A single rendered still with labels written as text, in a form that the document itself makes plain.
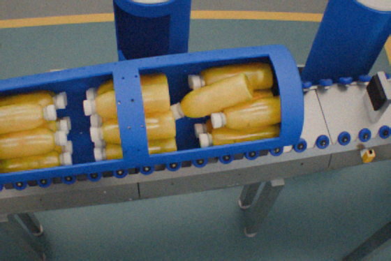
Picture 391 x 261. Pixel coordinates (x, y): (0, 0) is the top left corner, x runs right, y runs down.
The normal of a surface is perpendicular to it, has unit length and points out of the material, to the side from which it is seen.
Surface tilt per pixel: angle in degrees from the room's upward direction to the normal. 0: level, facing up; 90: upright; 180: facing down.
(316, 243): 0
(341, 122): 0
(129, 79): 7
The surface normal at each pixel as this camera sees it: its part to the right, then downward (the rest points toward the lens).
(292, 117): 0.17, 0.46
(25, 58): 0.04, -0.46
